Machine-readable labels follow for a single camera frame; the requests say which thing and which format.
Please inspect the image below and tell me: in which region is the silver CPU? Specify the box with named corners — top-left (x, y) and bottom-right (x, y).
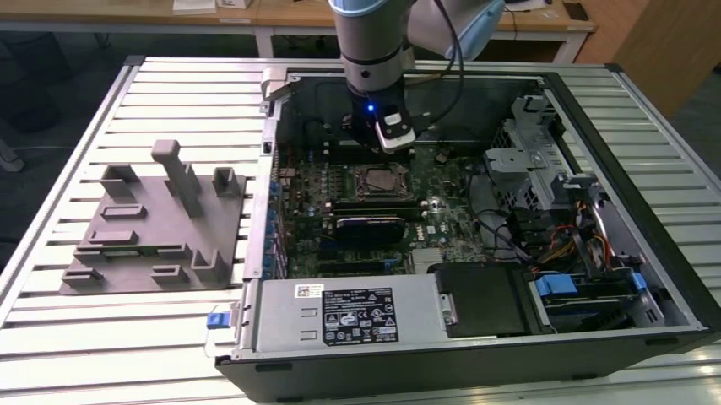
top-left (366, 170), bottom-right (398, 191)

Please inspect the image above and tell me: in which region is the CPU socket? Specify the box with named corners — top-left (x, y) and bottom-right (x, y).
top-left (351, 164), bottom-right (415, 202)

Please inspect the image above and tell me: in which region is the black RAM stick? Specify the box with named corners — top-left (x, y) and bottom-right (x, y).
top-left (332, 208), bottom-right (425, 220)
top-left (330, 199), bottom-right (422, 211)

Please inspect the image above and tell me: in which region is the green motherboard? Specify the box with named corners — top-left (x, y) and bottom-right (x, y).
top-left (275, 145), bottom-right (509, 279)

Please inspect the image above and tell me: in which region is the black graphics card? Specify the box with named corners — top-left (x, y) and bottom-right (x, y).
top-left (335, 215), bottom-right (407, 248)

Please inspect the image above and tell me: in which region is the silver metal drive cage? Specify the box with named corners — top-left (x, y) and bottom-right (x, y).
top-left (482, 94), bottom-right (602, 212)

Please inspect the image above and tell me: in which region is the silver chipset heatsink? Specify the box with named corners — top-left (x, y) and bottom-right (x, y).
top-left (410, 248), bottom-right (443, 273)

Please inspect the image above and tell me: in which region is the black expansion slot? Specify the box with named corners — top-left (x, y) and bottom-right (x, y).
top-left (316, 260), bottom-right (386, 274)

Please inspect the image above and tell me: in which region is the wooden desk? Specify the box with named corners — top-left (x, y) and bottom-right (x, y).
top-left (0, 0), bottom-right (599, 64)

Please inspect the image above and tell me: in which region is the grey parts rack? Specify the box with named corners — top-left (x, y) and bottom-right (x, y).
top-left (59, 138), bottom-right (250, 296)

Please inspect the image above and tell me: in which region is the grey power supply with label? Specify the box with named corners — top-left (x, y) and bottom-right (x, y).
top-left (247, 276), bottom-right (451, 354)

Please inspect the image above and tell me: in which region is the black plastic shroud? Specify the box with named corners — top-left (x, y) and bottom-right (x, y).
top-left (427, 261), bottom-right (551, 338)

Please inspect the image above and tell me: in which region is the green RAM stick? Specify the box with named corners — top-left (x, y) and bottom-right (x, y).
top-left (97, 248), bottom-right (163, 257)

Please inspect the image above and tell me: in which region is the hard disk in blue carrier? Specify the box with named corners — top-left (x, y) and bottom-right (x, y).
top-left (531, 272), bottom-right (649, 334)

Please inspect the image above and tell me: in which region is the wooden cabinet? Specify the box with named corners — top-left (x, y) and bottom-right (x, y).
top-left (573, 0), bottom-right (721, 122)

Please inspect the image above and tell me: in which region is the black office chair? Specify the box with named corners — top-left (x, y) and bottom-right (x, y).
top-left (0, 31), bottom-right (75, 136)

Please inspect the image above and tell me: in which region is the white chair leg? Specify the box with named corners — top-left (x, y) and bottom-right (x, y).
top-left (0, 138), bottom-right (24, 172)

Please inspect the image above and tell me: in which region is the black PC case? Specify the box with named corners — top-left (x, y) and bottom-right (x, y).
top-left (212, 67), bottom-right (721, 404)

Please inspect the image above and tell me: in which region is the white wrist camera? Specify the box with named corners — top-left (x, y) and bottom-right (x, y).
top-left (374, 108), bottom-right (418, 154)

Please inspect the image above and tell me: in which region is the grey case hinge bracket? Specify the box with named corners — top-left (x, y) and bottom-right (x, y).
top-left (259, 67), bottom-right (290, 115)

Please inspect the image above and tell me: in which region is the black camera cable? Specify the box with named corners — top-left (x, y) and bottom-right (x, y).
top-left (414, 0), bottom-right (466, 130)

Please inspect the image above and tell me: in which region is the yellow wire bundle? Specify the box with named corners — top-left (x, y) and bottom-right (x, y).
top-left (543, 235), bottom-right (585, 265)

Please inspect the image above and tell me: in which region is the grey ribbon cable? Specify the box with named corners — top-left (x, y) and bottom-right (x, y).
top-left (587, 197), bottom-right (619, 255)

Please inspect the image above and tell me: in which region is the orange wire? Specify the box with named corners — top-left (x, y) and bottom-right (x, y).
top-left (590, 234), bottom-right (615, 271)

